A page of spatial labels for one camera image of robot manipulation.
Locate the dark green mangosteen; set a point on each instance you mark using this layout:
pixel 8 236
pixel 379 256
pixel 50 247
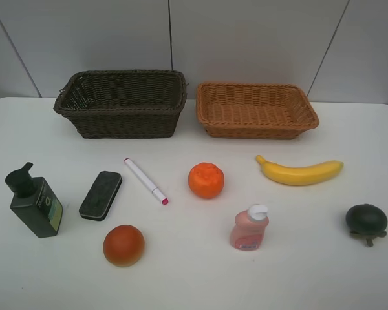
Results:
pixel 366 222

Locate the yellow banana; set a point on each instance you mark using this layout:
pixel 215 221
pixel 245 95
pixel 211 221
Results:
pixel 300 176

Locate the orange tangerine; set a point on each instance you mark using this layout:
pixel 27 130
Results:
pixel 206 180

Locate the light brown wicker basket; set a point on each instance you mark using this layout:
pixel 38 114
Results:
pixel 254 110

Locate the white marker pink cap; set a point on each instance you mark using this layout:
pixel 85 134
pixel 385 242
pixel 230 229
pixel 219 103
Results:
pixel 154 190

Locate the red-orange round fruit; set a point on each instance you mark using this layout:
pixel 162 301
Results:
pixel 124 246

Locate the dark green pump bottle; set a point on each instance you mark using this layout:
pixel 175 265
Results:
pixel 34 202

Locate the dark brown wicker basket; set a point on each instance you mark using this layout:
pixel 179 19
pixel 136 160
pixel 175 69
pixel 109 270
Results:
pixel 123 104

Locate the black whiteboard eraser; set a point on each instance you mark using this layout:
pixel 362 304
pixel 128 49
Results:
pixel 101 195

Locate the pink lotion bottle white cap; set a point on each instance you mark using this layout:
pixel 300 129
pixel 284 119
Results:
pixel 249 229

